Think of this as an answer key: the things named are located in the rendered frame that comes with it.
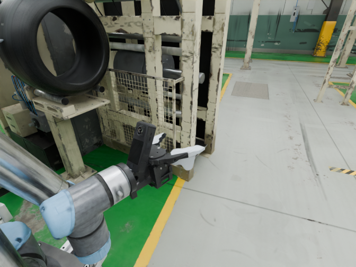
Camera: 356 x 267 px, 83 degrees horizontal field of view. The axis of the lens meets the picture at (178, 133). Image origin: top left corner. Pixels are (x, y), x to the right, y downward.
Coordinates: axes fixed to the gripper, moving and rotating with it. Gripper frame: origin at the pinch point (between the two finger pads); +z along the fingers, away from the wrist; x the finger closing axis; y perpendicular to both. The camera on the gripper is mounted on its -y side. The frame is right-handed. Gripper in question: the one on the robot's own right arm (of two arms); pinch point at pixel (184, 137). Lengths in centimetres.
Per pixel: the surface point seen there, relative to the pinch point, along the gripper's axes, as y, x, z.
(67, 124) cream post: 30, -144, 5
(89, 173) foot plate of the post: 86, -149, 10
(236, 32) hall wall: -36, -477, 837
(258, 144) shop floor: 100, -56, 179
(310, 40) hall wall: 24, -219, 965
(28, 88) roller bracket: -5, -133, -13
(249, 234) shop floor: 106, -8, 63
